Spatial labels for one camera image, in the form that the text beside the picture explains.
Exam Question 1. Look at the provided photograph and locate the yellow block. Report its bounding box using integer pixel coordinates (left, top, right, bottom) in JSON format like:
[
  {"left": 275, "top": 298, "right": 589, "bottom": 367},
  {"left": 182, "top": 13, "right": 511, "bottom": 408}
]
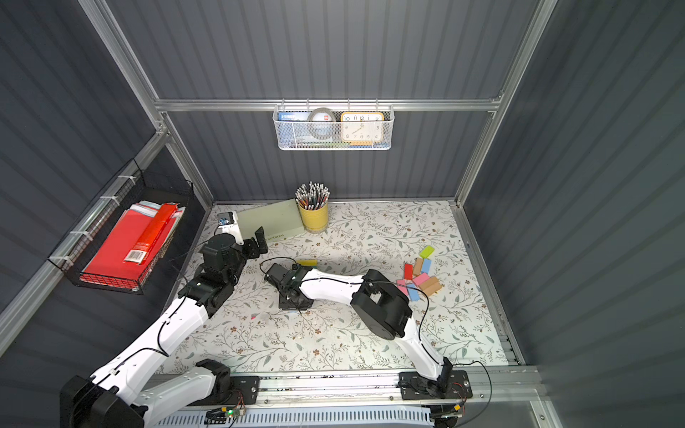
[{"left": 296, "top": 259, "right": 318, "bottom": 268}]

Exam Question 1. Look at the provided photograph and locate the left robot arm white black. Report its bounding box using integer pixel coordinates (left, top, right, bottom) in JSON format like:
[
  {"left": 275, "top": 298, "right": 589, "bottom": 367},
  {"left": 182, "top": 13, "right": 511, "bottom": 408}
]
[{"left": 59, "top": 228, "right": 268, "bottom": 427}]

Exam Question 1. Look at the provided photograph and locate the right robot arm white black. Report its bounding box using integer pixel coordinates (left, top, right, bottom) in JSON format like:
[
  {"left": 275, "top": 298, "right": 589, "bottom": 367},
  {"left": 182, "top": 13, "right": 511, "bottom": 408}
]
[{"left": 264, "top": 263, "right": 453, "bottom": 398}]

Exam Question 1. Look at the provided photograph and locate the pale green book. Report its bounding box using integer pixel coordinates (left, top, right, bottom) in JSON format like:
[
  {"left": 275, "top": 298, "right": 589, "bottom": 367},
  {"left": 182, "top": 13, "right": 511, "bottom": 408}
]
[{"left": 237, "top": 199, "right": 305, "bottom": 242}]

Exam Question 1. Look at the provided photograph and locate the yellow pencil cup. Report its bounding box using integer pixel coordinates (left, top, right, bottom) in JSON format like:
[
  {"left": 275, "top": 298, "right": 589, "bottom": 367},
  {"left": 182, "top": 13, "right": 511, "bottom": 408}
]
[{"left": 299, "top": 203, "right": 329, "bottom": 233}]

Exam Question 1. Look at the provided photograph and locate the bundle of pencils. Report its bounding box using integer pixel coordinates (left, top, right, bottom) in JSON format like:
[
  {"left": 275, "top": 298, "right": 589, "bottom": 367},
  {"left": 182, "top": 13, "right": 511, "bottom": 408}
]
[{"left": 294, "top": 182, "right": 330, "bottom": 210}]

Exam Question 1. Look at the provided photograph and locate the red long box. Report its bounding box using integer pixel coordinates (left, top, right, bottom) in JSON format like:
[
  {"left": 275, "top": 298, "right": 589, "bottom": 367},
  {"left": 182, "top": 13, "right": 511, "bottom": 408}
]
[{"left": 124, "top": 203, "right": 178, "bottom": 265}]

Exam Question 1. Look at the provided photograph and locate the red folder stack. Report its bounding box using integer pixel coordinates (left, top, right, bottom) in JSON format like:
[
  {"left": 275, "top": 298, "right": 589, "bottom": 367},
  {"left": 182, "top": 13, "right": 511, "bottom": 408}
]
[{"left": 78, "top": 201, "right": 186, "bottom": 292}]

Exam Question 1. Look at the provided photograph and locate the red block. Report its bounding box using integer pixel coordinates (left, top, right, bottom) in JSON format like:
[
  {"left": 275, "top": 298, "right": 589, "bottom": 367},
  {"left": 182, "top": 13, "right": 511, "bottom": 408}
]
[{"left": 403, "top": 263, "right": 414, "bottom": 280}]

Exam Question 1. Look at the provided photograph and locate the light blue block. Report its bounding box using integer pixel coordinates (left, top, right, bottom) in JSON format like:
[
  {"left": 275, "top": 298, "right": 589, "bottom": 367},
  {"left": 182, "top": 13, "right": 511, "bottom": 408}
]
[
  {"left": 407, "top": 285, "right": 420, "bottom": 301},
  {"left": 421, "top": 259, "right": 432, "bottom": 274}
]

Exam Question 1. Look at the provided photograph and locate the long pink block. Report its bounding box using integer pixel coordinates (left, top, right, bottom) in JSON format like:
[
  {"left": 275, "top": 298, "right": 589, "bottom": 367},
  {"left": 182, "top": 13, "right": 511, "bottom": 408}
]
[{"left": 412, "top": 273, "right": 430, "bottom": 286}]

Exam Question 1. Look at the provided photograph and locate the natural wood block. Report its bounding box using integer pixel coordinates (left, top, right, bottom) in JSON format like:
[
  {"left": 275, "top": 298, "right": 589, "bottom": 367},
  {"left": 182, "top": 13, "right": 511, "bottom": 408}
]
[
  {"left": 419, "top": 276, "right": 442, "bottom": 296},
  {"left": 412, "top": 258, "right": 424, "bottom": 276}
]

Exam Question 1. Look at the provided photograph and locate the grey tape roll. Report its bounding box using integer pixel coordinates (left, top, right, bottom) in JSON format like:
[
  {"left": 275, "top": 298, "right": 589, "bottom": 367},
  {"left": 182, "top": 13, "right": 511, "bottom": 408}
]
[{"left": 307, "top": 107, "right": 336, "bottom": 140}]

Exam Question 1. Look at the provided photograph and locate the lime green block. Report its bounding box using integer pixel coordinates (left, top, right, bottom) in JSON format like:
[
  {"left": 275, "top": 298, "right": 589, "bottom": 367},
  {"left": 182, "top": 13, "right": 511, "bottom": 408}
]
[{"left": 419, "top": 245, "right": 435, "bottom": 259}]

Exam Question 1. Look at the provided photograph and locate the yellow alarm clock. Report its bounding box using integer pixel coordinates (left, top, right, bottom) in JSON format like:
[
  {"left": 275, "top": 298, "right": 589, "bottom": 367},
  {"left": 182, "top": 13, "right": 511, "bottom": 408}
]
[{"left": 340, "top": 112, "right": 385, "bottom": 146}]

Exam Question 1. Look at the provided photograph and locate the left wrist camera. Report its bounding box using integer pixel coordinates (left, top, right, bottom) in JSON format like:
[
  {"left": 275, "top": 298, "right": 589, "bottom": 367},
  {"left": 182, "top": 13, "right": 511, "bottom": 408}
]
[{"left": 215, "top": 212, "right": 244, "bottom": 245}]

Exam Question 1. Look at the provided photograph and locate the black wire side basket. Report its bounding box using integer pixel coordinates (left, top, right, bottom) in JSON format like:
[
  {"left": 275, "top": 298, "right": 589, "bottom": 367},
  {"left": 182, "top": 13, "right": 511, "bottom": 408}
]
[{"left": 48, "top": 162, "right": 194, "bottom": 294}]

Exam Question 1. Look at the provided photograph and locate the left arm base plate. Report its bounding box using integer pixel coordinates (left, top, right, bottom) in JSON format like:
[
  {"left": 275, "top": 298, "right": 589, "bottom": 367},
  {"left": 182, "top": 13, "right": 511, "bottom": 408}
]
[{"left": 189, "top": 376, "right": 260, "bottom": 407}]

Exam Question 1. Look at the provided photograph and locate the white wire wall basket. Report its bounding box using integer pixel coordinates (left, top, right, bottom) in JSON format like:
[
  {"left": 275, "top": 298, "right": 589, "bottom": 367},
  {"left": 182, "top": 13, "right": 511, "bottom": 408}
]
[{"left": 272, "top": 103, "right": 395, "bottom": 152}]

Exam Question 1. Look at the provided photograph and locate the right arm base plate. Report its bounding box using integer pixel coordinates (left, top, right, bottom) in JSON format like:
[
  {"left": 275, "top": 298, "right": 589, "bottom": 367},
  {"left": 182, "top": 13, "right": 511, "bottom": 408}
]
[{"left": 398, "top": 370, "right": 474, "bottom": 401}]

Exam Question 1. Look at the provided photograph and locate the aluminium rail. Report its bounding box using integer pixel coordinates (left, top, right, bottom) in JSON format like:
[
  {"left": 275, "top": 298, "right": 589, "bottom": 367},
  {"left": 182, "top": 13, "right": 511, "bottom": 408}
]
[{"left": 106, "top": 368, "right": 547, "bottom": 410}]

